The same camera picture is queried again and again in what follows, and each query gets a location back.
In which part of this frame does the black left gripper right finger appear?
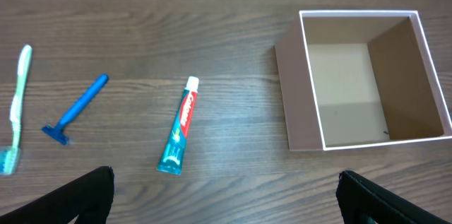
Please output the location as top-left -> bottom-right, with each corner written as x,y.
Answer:
335,170 -> 448,224

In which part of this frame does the green white toothbrush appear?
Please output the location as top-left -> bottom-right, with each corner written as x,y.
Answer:
1,45 -> 32,176

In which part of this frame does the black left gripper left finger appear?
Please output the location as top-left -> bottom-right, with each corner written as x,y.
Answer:
1,166 -> 114,223

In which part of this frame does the blue disposable razor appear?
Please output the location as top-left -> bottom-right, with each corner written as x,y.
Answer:
42,74 -> 109,146

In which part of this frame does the Colgate toothpaste tube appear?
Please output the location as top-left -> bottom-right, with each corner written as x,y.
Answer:
157,76 -> 199,175

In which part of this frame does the open white cardboard box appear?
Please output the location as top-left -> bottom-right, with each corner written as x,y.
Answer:
275,10 -> 451,151

